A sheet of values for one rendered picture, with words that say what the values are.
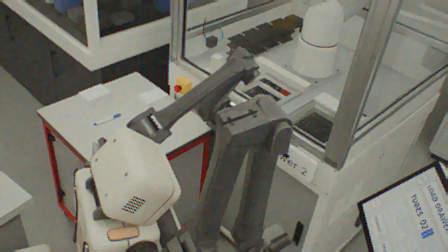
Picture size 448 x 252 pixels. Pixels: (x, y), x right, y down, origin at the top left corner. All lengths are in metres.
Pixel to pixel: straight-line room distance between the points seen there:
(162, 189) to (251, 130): 0.34
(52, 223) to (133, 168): 1.78
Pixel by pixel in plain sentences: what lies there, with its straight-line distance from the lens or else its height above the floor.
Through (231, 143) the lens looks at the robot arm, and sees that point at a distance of 0.83.
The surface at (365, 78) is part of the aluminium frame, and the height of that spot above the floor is 1.36.
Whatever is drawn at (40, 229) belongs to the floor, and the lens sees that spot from 2.81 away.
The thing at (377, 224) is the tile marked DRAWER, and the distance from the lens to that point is 1.60.
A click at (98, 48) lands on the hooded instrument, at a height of 0.92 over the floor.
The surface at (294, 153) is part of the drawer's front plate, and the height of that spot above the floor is 0.91.
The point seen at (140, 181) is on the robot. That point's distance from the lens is 1.05.
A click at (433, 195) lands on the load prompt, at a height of 1.16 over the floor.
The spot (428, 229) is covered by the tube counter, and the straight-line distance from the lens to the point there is 1.50.
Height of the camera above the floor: 2.13
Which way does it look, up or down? 38 degrees down
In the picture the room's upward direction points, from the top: 7 degrees clockwise
